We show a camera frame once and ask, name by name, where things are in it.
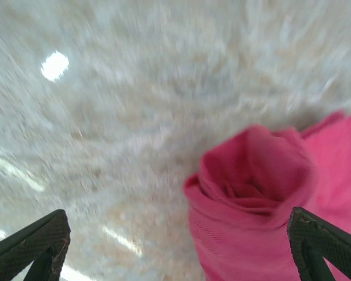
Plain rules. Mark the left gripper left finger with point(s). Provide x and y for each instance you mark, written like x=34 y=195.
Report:
x=26 y=251

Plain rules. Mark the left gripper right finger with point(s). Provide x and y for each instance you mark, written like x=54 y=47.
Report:
x=324 y=248

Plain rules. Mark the magenta long pants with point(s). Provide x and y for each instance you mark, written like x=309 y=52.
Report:
x=251 y=205

